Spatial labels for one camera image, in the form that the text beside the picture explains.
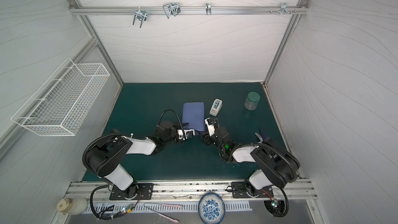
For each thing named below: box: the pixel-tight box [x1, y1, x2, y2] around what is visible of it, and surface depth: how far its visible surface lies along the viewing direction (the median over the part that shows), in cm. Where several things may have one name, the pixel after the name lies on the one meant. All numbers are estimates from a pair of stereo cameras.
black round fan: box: [263, 199, 286, 217], surface depth 74 cm
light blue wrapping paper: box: [182, 102, 205, 132], surface depth 98 cm
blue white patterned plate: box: [197, 192, 226, 224], surface depth 69 cm
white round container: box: [56, 197, 88, 216], surface depth 65 cm
